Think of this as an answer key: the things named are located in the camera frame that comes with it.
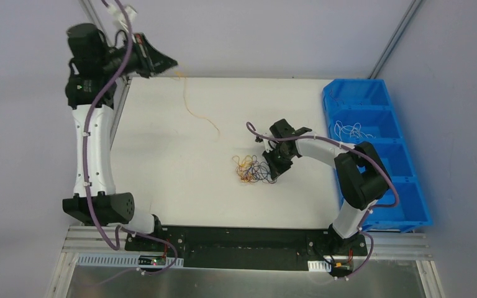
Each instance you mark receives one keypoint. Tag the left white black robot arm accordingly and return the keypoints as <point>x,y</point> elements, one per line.
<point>94,69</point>

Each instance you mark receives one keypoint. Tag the aluminium frame rail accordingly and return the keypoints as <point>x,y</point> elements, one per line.
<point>189,240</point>

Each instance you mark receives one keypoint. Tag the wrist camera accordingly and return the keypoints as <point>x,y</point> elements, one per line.
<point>268,146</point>
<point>121,17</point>

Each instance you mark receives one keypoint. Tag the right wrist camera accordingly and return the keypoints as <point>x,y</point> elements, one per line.
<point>268,146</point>

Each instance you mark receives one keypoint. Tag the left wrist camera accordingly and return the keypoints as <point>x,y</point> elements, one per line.
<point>121,17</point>

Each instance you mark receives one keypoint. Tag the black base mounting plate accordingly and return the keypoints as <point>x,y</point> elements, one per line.
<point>256,259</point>

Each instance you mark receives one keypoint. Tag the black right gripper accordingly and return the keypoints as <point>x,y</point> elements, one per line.
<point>278,160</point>

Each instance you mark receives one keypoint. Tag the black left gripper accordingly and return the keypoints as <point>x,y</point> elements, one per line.
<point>145,57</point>

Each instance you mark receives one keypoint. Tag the blue plastic compartment bin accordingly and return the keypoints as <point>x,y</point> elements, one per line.
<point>361,110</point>

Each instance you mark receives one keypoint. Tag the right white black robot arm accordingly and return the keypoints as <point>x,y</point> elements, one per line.
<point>362,177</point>

